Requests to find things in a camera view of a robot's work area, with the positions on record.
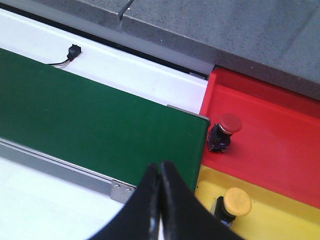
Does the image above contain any aluminium conveyor frame rail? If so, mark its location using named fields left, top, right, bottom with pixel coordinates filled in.
left=0, top=138, right=117, bottom=196

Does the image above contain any grey stone shelf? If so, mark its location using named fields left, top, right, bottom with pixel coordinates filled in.
left=0, top=0, right=320, bottom=100

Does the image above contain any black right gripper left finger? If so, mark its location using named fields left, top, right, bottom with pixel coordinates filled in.
left=90, top=163, right=160, bottom=240

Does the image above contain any red plastic tray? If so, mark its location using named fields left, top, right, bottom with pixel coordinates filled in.
left=200, top=68, right=320, bottom=208

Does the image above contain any black sensor with cable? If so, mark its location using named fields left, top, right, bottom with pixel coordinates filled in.
left=47, top=44, right=82, bottom=67

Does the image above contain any green conveyor belt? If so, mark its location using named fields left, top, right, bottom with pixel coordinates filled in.
left=0, top=49, right=209, bottom=190

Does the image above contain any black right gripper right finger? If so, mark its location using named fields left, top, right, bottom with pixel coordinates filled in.
left=159, top=161, right=242, bottom=240

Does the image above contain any yellow plastic tray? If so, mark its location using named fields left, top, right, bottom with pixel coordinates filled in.
left=195, top=165, right=320, bottom=240

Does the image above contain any steel conveyor support bracket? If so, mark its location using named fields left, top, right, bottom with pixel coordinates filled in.
left=110, top=179, right=136, bottom=204

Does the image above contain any red mushroom push button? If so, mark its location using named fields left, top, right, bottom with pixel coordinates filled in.
left=207, top=113, right=242, bottom=153

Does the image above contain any yellow mushroom push button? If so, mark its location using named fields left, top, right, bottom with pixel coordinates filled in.
left=210, top=187, right=252, bottom=227

